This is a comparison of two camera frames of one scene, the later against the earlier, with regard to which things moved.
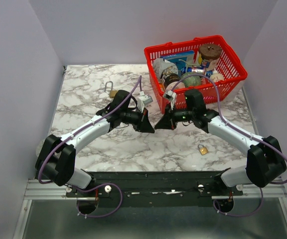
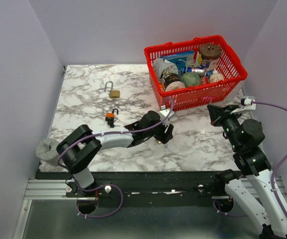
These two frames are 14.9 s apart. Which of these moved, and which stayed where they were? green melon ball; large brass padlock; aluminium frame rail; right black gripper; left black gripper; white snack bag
Moved: left black gripper; right black gripper
Stayed: green melon ball; white snack bag; large brass padlock; aluminium frame rail
